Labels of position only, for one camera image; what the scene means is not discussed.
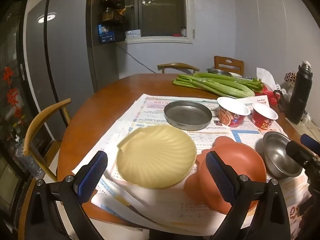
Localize red paper decoration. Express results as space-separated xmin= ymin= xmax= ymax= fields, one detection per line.
xmin=2 ymin=66 xmax=24 ymax=125

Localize wide red paper bowl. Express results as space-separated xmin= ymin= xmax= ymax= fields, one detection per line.
xmin=217 ymin=96 xmax=251 ymax=128

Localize yellow shell-shaped plate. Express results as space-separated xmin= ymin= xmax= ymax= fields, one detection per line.
xmin=116 ymin=125 xmax=197 ymax=189

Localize black metal clip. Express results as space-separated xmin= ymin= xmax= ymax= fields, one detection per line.
xmin=274 ymin=89 xmax=288 ymax=111

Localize round grey metal plate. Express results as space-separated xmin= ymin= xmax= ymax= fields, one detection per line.
xmin=164 ymin=100 xmax=213 ymax=131

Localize green celery bunch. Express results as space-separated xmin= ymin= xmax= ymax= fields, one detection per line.
xmin=172 ymin=72 xmax=263 ymax=99

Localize colourful printed newspaper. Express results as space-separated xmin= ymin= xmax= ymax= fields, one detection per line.
xmin=72 ymin=94 xmax=309 ymax=233

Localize wall cable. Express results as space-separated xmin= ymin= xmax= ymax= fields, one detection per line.
xmin=116 ymin=44 xmax=158 ymax=73

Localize grey refrigerator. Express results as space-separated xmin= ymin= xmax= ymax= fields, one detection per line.
xmin=24 ymin=0 xmax=119 ymax=130

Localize stainless steel bowl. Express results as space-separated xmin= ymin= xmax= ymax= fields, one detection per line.
xmin=263 ymin=131 xmax=304 ymax=179

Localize dark window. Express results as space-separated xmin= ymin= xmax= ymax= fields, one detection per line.
xmin=125 ymin=0 xmax=195 ymax=45

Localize wooden chair with flat backrest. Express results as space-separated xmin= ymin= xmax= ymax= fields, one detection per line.
xmin=214 ymin=56 xmax=244 ymax=77

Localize wooden chair with curved backrest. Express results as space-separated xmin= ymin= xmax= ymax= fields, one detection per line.
xmin=157 ymin=63 xmax=200 ymax=74
xmin=24 ymin=98 xmax=72 ymax=183

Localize steel basin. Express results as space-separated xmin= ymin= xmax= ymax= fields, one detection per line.
xmin=206 ymin=68 xmax=233 ymax=77

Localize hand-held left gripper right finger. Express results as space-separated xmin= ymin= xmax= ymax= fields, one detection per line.
xmin=205 ymin=151 xmax=292 ymax=240

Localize blue box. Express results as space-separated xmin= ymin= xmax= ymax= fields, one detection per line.
xmin=98 ymin=24 xmax=117 ymax=43

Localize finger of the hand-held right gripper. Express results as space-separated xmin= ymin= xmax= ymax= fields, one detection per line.
xmin=286 ymin=141 xmax=314 ymax=167
xmin=301 ymin=134 xmax=320 ymax=153

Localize black side rack with jars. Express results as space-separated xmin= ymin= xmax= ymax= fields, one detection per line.
xmin=97 ymin=0 xmax=126 ymax=44

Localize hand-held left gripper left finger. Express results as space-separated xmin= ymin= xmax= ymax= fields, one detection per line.
xmin=26 ymin=150 xmax=108 ymax=240

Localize red tissue pack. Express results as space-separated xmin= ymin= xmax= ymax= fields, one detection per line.
xmin=255 ymin=67 xmax=279 ymax=105

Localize black thermos bottle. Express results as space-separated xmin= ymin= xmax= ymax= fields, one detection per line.
xmin=286 ymin=60 xmax=313 ymax=125

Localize small red paper bowl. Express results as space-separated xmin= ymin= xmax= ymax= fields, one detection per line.
xmin=252 ymin=104 xmax=279 ymax=131

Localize orange bear-shaped plate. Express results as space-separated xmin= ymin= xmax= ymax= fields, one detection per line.
xmin=184 ymin=135 xmax=267 ymax=215

